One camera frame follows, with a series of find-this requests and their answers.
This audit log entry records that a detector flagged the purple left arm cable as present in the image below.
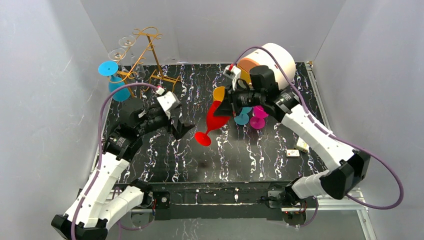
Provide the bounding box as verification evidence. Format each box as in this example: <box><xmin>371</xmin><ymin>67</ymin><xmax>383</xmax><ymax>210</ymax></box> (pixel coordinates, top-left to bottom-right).
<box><xmin>70</xmin><ymin>82</ymin><xmax>167</xmax><ymax>240</ymax></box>

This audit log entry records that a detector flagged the gold wire wine glass rack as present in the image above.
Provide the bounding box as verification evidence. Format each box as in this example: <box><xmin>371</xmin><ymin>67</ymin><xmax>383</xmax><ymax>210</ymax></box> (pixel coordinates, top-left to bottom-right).
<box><xmin>115</xmin><ymin>26</ymin><xmax>182</xmax><ymax>98</ymax></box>

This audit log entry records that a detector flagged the cream rectangular box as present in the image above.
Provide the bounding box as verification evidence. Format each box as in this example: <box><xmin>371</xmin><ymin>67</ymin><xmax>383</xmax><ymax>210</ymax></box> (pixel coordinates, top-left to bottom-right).
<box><xmin>294</xmin><ymin>137</ymin><xmax>310</xmax><ymax>153</ymax></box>

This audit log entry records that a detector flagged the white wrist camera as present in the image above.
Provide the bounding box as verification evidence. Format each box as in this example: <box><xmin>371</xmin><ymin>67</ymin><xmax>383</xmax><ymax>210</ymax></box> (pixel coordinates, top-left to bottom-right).
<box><xmin>155</xmin><ymin>86</ymin><xmax>181</xmax><ymax>120</ymax></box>
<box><xmin>223</xmin><ymin>64</ymin><xmax>242</xmax><ymax>91</ymax></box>

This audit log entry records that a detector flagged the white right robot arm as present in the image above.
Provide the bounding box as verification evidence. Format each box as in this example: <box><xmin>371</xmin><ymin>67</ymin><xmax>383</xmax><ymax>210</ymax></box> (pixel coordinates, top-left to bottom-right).
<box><xmin>214</xmin><ymin>65</ymin><xmax>371</xmax><ymax>204</ymax></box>

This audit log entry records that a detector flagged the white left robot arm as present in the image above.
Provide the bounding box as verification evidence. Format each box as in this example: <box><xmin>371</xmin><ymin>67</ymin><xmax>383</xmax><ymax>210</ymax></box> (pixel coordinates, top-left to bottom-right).
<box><xmin>51</xmin><ymin>92</ymin><xmax>194</xmax><ymax>240</ymax></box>

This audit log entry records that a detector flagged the small white box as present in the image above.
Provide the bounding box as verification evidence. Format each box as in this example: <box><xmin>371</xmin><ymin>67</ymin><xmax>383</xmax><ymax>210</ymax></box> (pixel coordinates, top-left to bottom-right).
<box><xmin>285</xmin><ymin>149</ymin><xmax>301</xmax><ymax>158</ymax></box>

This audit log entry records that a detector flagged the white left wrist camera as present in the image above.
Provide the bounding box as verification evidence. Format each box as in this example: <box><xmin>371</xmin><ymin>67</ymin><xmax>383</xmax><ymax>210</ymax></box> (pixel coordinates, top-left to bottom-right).
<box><xmin>155</xmin><ymin>86</ymin><xmax>181</xmax><ymax>120</ymax></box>

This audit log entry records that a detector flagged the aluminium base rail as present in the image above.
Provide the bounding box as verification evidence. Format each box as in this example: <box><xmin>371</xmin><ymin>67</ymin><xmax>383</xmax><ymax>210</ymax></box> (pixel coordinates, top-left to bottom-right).
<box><xmin>64</xmin><ymin>188</ymin><xmax>379</xmax><ymax>240</ymax></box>

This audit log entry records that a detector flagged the black marble table mat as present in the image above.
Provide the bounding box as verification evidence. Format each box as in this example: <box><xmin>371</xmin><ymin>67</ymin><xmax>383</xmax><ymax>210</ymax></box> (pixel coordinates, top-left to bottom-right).
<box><xmin>118</xmin><ymin>64</ymin><xmax>325</xmax><ymax>184</ymax></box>

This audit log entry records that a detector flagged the round drawer cabinet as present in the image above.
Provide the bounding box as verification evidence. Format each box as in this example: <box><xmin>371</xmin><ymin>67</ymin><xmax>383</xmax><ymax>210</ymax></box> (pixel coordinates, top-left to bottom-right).
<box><xmin>236</xmin><ymin>43</ymin><xmax>296</xmax><ymax>90</ymax></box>

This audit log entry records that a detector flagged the orange plastic wine glass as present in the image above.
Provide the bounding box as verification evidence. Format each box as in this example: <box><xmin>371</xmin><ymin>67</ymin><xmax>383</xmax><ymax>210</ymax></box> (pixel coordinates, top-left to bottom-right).
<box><xmin>212</xmin><ymin>86</ymin><xmax>226</xmax><ymax>102</ymax></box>

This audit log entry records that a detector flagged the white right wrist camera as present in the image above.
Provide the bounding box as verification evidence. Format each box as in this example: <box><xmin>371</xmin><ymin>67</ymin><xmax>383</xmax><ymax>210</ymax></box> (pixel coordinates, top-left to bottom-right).
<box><xmin>223</xmin><ymin>64</ymin><xmax>242</xmax><ymax>91</ymax></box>

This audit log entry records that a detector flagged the magenta plastic wine glass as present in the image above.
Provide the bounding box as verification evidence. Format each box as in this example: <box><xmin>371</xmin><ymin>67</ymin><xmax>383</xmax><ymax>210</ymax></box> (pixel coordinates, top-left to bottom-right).
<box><xmin>249</xmin><ymin>105</ymin><xmax>269</xmax><ymax>130</ymax></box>

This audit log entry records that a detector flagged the light blue plastic wine glass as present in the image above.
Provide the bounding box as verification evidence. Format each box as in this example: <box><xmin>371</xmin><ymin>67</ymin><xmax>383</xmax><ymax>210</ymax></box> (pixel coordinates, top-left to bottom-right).
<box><xmin>234</xmin><ymin>107</ymin><xmax>253</xmax><ymax>126</ymax></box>

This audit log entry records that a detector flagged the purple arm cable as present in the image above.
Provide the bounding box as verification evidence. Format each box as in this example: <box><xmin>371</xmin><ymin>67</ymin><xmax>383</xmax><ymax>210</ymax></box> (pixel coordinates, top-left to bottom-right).
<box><xmin>70</xmin><ymin>82</ymin><xmax>167</xmax><ymax>240</ymax></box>
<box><xmin>230</xmin><ymin>45</ymin><xmax>405</xmax><ymax>229</ymax></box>

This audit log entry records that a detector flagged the clear wine glass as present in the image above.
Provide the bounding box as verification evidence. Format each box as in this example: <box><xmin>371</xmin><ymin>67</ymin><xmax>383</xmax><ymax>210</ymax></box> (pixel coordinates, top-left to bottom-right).
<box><xmin>108</xmin><ymin>48</ymin><xmax>127</xmax><ymax>64</ymax></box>
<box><xmin>119</xmin><ymin>35</ymin><xmax>146</xmax><ymax>81</ymax></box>

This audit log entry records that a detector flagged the red plastic wine glass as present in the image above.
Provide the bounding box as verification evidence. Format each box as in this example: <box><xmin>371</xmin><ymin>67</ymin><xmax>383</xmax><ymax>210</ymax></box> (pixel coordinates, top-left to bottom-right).
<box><xmin>194</xmin><ymin>100</ymin><xmax>230</xmax><ymax>147</ymax></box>

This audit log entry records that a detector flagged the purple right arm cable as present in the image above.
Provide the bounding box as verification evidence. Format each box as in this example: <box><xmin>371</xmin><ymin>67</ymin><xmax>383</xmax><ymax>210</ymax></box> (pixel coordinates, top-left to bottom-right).
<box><xmin>230</xmin><ymin>45</ymin><xmax>405</xmax><ymax>229</ymax></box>

